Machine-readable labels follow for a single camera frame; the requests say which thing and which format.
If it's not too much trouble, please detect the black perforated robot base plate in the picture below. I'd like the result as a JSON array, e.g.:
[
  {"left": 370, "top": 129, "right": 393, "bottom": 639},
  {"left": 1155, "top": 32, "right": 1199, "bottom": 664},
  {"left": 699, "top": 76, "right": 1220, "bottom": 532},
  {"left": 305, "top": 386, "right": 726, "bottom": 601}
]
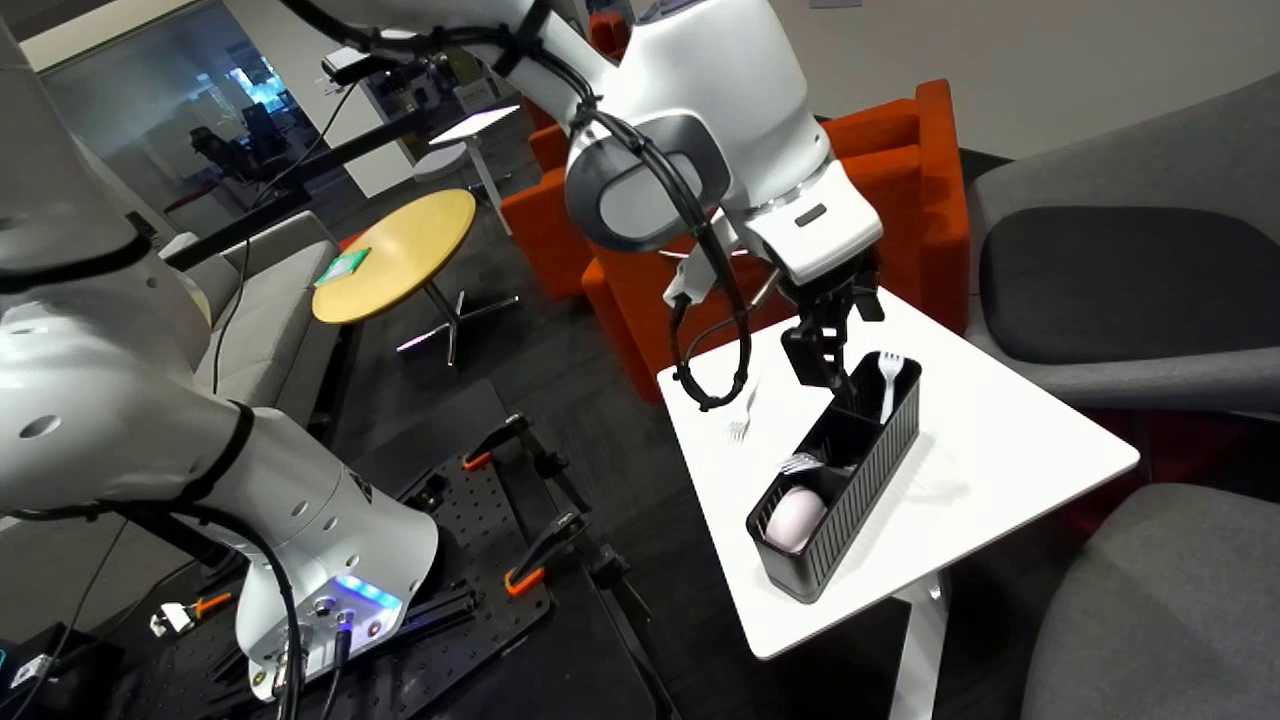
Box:
[{"left": 78, "top": 434, "right": 671, "bottom": 720}]

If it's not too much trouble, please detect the orange handled clamp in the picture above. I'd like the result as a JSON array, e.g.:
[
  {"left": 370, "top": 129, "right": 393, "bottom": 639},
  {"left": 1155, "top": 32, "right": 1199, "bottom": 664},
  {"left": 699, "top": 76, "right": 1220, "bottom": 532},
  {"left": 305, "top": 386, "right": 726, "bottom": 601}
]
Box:
[{"left": 499, "top": 510, "right": 652, "bottom": 625}]

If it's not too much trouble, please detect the round yellow wooden table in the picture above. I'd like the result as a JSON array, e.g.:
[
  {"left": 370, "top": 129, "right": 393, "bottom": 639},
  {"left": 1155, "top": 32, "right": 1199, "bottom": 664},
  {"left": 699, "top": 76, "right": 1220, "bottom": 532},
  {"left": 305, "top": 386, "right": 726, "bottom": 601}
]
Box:
[{"left": 313, "top": 189, "right": 521, "bottom": 367}]

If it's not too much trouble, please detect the orange armchair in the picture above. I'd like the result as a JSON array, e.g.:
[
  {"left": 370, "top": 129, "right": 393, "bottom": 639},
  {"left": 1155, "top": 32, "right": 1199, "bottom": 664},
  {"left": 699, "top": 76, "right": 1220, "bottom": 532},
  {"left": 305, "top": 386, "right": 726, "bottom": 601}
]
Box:
[{"left": 496, "top": 76, "right": 973, "bottom": 403}]

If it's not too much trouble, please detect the black camera boom stand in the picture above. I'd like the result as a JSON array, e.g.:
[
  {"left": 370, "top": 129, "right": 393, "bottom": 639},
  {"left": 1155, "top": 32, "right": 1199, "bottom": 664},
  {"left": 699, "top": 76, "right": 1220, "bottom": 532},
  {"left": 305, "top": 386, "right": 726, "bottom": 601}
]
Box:
[{"left": 167, "top": 49, "right": 460, "bottom": 273}]

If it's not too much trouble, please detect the black cutlery holder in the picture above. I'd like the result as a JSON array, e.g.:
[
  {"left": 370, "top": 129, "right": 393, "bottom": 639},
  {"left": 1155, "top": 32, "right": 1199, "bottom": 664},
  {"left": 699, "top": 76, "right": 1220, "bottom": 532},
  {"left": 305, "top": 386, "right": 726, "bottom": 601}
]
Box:
[{"left": 745, "top": 353, "right": 923, "bottom": 603}]

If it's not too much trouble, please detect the grey lounge chair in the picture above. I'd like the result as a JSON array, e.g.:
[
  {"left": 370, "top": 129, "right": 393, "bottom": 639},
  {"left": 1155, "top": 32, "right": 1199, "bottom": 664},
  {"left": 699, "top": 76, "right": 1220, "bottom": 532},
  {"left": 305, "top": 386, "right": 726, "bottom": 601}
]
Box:
[
  {"left": 1020, "top": 485, "right": 1280, "bottom": 720},
  {"left": 973, "top": 76, "right": 1280, "bottom": 416}
]

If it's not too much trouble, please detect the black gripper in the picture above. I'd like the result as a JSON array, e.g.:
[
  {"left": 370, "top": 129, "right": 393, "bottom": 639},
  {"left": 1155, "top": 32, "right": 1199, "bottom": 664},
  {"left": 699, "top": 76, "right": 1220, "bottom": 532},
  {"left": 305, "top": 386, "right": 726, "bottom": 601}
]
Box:
[{"left": 784, "top": 258, "right": 886, "bottom": 393}]

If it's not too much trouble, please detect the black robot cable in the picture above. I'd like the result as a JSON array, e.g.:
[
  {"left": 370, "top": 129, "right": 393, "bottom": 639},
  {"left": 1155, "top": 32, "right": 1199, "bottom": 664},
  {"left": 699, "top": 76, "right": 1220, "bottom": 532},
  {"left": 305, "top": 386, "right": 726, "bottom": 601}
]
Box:
[{"left": 493, "top": 0, "right": 762, "bottom": 412}]

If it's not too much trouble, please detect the grey sofa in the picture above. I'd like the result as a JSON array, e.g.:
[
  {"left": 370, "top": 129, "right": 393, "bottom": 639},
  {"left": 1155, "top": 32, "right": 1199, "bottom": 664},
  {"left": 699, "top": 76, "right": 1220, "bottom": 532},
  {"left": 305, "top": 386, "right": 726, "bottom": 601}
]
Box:
[{"left": 190, "top": 212, "right": 336, "bottom": 422}]

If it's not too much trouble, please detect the black clamp with orange band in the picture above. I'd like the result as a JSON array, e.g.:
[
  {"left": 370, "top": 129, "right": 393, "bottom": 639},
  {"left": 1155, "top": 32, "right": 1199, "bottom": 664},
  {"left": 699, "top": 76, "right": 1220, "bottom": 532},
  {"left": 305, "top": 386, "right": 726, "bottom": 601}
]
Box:
[{"left": 460, "top": 412, "right": 589, "bottom": 510}]

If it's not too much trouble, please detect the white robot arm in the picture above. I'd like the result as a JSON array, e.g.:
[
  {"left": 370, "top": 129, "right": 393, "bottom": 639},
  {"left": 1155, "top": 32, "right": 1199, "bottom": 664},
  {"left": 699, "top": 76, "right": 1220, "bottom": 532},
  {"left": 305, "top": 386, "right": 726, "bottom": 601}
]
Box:
[{"left": 0, "top": 0, "right": 879, "bottom": 713}]

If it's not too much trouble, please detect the small white side table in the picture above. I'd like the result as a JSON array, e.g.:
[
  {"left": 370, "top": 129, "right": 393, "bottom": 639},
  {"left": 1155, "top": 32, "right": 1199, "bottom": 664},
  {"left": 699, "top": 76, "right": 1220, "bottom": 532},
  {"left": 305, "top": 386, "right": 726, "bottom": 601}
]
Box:
[{"left": 427, "top": 102, "right": 521, "bottom": 235}]

